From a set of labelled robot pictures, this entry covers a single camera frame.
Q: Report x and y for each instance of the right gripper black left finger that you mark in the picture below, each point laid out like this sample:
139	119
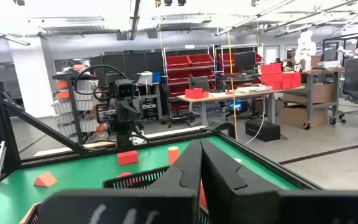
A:
120	205

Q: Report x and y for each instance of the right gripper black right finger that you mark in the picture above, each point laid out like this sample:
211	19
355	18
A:
291	208

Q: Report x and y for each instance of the red cuboid block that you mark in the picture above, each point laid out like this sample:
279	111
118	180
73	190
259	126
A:
128	158
203	196

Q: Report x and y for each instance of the red cylinder block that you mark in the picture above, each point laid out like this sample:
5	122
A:
173	155

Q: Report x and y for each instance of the red triangular prism block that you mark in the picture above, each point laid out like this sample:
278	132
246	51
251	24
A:
45	180

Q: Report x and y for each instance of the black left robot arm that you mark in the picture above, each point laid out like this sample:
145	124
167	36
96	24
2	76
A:
123	133

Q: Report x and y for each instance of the blue box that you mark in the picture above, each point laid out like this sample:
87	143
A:
156	77

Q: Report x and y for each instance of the black rack with white bins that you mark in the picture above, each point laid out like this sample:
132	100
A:
85	104

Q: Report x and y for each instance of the black office chair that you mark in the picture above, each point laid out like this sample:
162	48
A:
179	119

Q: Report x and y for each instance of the green table mat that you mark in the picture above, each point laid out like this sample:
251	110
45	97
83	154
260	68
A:
73	174

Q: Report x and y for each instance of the red box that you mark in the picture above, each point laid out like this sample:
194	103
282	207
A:
194	93

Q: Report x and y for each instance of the shelf rack with red bins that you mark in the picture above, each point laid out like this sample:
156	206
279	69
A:
179	62
224	60

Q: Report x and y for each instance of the black box on floor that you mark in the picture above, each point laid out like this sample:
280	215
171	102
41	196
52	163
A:
263	130

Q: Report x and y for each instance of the large cardboard box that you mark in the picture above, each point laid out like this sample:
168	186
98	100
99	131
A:
300	116

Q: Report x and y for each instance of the wooden top desk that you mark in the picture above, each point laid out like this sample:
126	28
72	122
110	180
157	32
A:
228	95

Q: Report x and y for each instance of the blue-lit computer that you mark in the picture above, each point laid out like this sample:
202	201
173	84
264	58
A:
235	105

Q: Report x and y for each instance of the grey metal cart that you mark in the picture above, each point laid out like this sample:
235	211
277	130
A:
309	93

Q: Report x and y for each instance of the black monitor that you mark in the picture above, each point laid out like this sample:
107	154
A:
244	62

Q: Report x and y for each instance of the stacked red bins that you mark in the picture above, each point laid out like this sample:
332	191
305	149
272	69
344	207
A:
272	76

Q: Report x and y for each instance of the white humanoid robot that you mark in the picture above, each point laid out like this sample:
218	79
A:
304	46

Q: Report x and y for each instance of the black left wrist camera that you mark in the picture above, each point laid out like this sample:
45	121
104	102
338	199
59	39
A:
125	89

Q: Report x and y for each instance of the black partition wall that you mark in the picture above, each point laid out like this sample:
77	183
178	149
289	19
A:
135	65

